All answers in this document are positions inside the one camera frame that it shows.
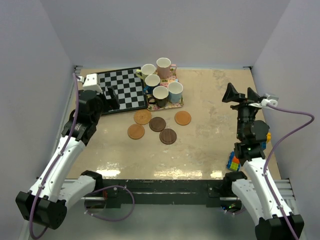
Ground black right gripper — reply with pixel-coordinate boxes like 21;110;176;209
222;82;263;139

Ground light wooden coaster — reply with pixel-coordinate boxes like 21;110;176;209
127;124;145;140

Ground dark wooden coaster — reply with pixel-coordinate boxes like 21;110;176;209
149;117;166;132

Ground orange wooden coaster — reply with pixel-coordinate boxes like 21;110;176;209
174;111;192;126

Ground dark walnut coaster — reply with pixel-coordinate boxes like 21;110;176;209
159;128;177;145

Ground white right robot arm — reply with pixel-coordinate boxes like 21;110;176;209
222;83;304;240

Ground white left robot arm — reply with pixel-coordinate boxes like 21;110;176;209
15;86;120;230

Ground black and silver chessboard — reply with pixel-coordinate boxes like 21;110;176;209
97;66;148;115

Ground dark blue mug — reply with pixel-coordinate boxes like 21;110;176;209
143;74;161;95

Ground light green mug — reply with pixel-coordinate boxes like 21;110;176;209
135;64;156;80

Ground black mug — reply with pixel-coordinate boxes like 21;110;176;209
147;86;169;108

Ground yellow blue toy blocks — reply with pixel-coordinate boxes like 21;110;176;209
261;132;271;151

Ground pink mug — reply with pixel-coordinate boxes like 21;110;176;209
156;57;177;79

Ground light blue mug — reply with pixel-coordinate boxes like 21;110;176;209
167;81;184;104

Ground floral serving tray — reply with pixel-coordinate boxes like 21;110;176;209
143;68;184;111

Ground colourful rubik cube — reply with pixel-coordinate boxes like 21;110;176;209
226;151;241;172

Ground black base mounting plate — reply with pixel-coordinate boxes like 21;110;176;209
84;179;242;212

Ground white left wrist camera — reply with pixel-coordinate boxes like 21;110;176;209
82;73;103;94

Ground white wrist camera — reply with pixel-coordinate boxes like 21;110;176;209
82;73;103;94
260;93;279;108

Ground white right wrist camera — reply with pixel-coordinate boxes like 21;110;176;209
260;93;279;108

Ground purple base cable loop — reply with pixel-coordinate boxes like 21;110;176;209
84;185;136;222

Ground aluminium frame rail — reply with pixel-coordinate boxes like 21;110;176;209
275;179;300;215

